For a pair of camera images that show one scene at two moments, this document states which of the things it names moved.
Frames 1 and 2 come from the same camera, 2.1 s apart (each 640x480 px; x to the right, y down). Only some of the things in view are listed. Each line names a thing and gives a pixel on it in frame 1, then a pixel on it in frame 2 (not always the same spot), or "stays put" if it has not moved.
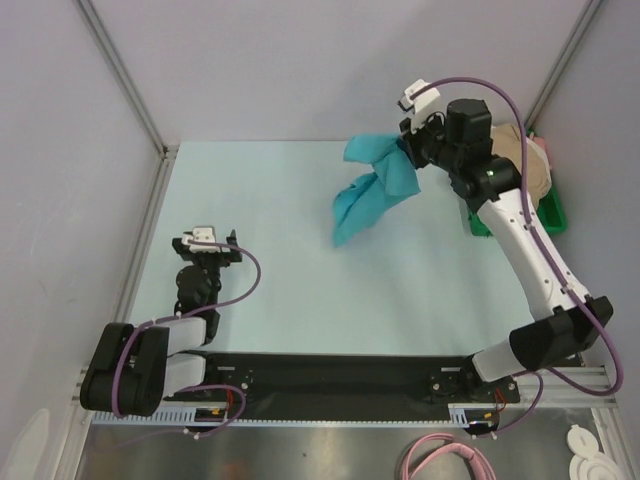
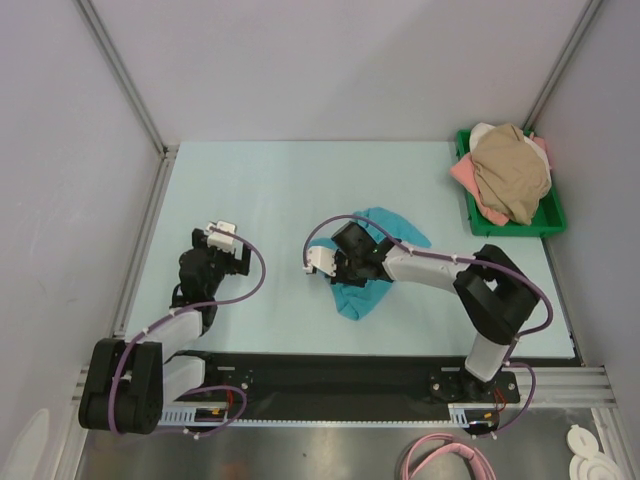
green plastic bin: (551, 211) stays put
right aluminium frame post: (561, 67) stays put
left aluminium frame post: (167, 151) stays put
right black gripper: (414, 150) → (341, 270)
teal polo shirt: (392, 176) → (356, 302)
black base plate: (266, 382) stays put
